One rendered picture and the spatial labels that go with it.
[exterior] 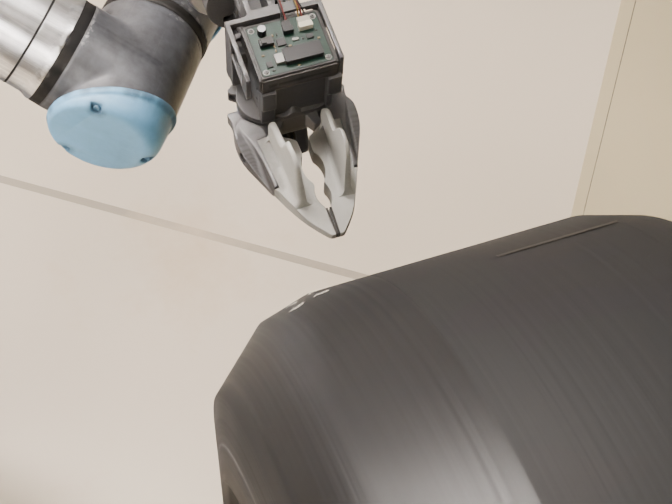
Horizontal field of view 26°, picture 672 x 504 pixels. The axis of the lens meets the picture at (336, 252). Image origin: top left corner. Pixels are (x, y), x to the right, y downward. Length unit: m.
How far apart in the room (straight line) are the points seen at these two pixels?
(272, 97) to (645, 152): 0.96
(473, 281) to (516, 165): 1.85
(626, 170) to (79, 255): 1.00
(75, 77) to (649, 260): 0.52
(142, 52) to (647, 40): 0.83
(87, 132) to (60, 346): 1.31
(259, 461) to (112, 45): 0.49
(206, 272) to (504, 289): 1.74
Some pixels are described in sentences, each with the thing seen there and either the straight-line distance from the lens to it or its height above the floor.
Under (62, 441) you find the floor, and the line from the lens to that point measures 2.35.
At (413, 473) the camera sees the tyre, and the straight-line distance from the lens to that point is 0.65.
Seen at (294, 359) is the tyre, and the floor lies 1.42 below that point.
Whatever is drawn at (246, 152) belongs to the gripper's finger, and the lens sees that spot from 1.04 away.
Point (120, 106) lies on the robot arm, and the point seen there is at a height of 1.22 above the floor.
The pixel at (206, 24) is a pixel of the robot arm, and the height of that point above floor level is 1.19.
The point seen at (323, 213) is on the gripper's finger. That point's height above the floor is 1.24.
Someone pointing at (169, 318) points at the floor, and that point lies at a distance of 2.43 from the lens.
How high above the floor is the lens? 2.07
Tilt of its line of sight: 56 degrees down
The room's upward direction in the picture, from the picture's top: straight up
